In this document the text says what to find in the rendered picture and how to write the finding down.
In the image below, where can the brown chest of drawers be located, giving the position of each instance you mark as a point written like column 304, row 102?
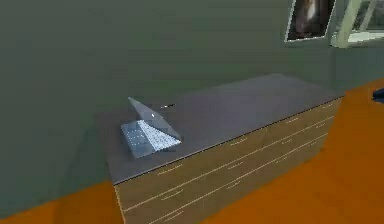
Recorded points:
column 233, row 140

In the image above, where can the white framed dark picture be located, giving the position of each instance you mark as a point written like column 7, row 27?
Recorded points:
column 310, row 18

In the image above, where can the small dark pen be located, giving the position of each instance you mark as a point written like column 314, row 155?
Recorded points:
column 167, row 106

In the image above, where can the dark blue object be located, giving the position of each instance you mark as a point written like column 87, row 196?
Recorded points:
column 379, row 94

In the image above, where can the pale framed window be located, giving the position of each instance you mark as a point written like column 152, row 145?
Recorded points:
column 358, row 23

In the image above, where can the silver grey open laptop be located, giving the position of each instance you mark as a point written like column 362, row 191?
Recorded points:
column 150, row 135

